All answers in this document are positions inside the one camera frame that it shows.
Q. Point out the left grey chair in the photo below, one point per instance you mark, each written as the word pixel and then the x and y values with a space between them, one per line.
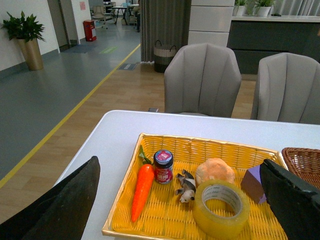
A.
pixel 202 79

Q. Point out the white potted plant right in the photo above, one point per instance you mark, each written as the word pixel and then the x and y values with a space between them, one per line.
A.
pixel 263 7

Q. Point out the dark grey counter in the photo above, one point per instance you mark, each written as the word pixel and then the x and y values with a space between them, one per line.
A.
pixel 252 40

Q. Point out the toy panda figure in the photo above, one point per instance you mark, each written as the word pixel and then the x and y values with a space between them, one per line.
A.
pixel 188 187

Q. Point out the grey chair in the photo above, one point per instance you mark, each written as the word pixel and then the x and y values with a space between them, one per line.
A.
pixel 202 79
pixel 287 89

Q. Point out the purple foam cube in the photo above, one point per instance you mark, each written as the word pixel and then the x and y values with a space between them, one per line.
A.
pixel 251 184

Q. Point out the potted plant gold vase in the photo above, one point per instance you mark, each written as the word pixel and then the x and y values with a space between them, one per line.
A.
pixel 26 30

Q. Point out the right grey chair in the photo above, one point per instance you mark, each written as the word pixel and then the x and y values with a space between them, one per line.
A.
pixel 287 89

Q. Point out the orange toy carrot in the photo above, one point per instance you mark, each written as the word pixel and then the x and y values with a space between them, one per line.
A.
pixel 145 179

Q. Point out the woven laundry basket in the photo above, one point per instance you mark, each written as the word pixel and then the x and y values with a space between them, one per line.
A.
pixel 163 55

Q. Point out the red box on floor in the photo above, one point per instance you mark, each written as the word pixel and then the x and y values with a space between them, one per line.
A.
pixel 89 30

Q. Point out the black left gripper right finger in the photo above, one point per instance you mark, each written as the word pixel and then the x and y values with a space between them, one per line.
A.
pixel 294 202

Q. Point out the grey curtain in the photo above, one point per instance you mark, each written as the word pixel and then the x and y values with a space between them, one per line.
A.
pixel 165 20

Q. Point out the toy croissant bread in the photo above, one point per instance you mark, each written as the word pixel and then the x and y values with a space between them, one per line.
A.
pixel 214 169

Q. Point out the clear yellow tape roll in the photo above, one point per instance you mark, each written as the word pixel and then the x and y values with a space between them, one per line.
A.
pixel 212 224

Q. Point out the white potted plant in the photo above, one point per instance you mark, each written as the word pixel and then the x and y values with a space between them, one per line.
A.
pixel 263 7
pixel 239 8

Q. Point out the yellow woven basket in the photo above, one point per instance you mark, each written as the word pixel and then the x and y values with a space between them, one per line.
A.
pixel 164 216

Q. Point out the brown wicker basket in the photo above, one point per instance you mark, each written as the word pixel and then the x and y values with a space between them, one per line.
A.
pixel 303 162

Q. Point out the white potted plant left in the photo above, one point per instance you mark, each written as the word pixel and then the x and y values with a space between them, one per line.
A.
pixel 239 8

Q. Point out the small red label bottle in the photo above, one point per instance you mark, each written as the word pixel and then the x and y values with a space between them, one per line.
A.
pixel 163 161

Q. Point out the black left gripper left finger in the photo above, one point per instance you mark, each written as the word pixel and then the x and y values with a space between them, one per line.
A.
pixel 62 212

